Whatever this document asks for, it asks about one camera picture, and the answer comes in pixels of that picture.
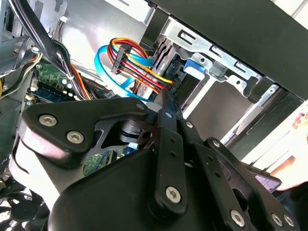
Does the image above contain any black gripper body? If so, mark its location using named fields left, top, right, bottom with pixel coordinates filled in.
left=47, top=148, right=256, bottom=231

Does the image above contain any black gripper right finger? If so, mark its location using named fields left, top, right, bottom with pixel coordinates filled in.
left=178, top=119, right=301, bottom=231

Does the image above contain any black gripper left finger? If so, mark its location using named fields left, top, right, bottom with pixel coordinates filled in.
left=9, top=89, right=188, bottom=212

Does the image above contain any blue data wire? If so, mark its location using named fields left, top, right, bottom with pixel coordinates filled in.
left=95, top=44, right=154, bottom=103

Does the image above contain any red orange power wire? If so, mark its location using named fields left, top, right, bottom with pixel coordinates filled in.
left=108, top=37, right=175, bottom=96

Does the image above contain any hard disk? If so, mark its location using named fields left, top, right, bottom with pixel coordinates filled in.
left=150, top=36, right=207, bottom=102

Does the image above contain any person's hand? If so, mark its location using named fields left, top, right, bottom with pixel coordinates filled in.
left=270, top=105, right=308, bottom=192

